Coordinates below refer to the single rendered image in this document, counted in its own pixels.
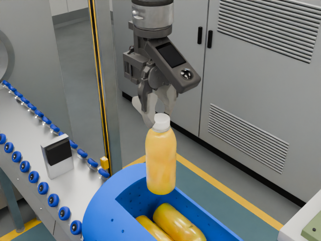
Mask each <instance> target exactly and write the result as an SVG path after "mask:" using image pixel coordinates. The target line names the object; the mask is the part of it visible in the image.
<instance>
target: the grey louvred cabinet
mask: <svg viewBox="0 0 321 241"><path fill-rule="evenodd" d="M112 8H113V21H114V34H115V47H116V60H117V72H118V89H120V90H121V91H122V96H123V97H124V98H126V99H128V100H129V101H131V102H132V98H133V97H136V96H138V86H139V84H138V85H136V84H134V83H132V82H131V81H130V80H129V79H127V78H125V77H124V65H123V53H125V52H128V51H129V47H130V46H133V45H134V37H133V30H131V29H129V28H128V22H129V21H132V8H131V0H112ZM167 37H168V38H169V39H170V40H171V42H172V43H173V44H174V45H175V46H176V48H177V49H178V50H179V51H180V53H181V54H182V55H183V56H184V57H185V59H186V60H187V61H188V62H189V64H190V65H191V66H192V67H193V68H194V70H195V71H196V72H197V73H198V75H199V76H200V77H201V81H200V83H199V85H198V86H197V87H195V88H192V89H190V90H188V91H186V92H184V93H182V94H178V97H177V99H176V103H175V106H174V108H173V111H172V113H171V116H170V126H171V127H173V128H174V129H176V130H177V131H179V132H181V133H182V134H184V135H185V136H187V137H189V138H190V139H192V140H193V141H195V142H197V143H198V144H200V145H201V146H203V147H204V148H206V149H208V150H209V151H211V152H213V153H214V154H216V155H218V156H219V157H221V158H222V159H224V160H226V161H227V162H229V163H230V164H232V165H233V166H235V167H237V168H238V169H240V170H242V171H243V172H245V173H246V174H248V175H250V176H251V177H253V178H254V179H256V180H257V181H259V182H261V183H262V184H264V185H266V186H267V187H269V188H271V189H272V190H274V191H275V192H277V193H279V194H280V195H282V196H283V197H285V198H286V199H288V200H290V201H291V202H293V203H295V204H296V205H298V206H299V207H301V208H302V207H303V206H304V205H306V204H307V203H308V202H309V201H310V200H311V199H312V198H313V197H314V196H315V195H316V194H317V193H318V192H319V191H320V190H321V0H174V18H173V23H172V33H171V34H170V35H168V36H167Z"/></svg>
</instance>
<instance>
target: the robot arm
mask: <svg viewBox="0 0 321 241"><path fill-rule="evenodd" d="M131 8H132V21H129V22H128V28H129V29H131V30H133V37H134V45H133V46H130V47H129V51H128V52H125V53H123V65H124V77H125V78H127V79H129V80H130V81H131V82H132V83H134V84H136V85H138V84H139V86H138V96H136V97H133V98H132V104H133V106H134V107H135V108H136V110H137V111H138V112H139V113H140V114H141V115H142V117H143V120H144V123H145V124H146V126H147V127H148V128H149V129H151V128H152V127H153V125H154V124H155V120H154V116H155V113H156V112H155V105H156V103H157V99H158V98H159V99H160V100H161V101H162V102H163V104H164V106H165V110H164V113H165V114H167V115H169V117H170V116H171V113H172V111H173V108H174V106H175V103H176V99H177V97H178V94H182V93H184V92H186V91H188V90H190V89H192V88H195V87H197V86H198V85H199V83H200V81H201V77H200V76H199V75H198V73H197V72H196V71H195V70H194V68H193V67H192V66H191V65H190V64H189V62H188V61H187V60H186V59H185V57H184V56H183V55H182V54H181V53H180V51H179V50H178V49H177V48H176V46H175V45H174V44H173V43H172V42H171V40H170V39H169V38H168V37H167V36H168V35H170V34H171V33H172V23H173V18H174V0H131ZM131 47H133V48H131ZM133 52H134V53H133ZM131 53H132V54H131ZM152 90H154V91H155V94H154V93H153V92H152Z"/></svg>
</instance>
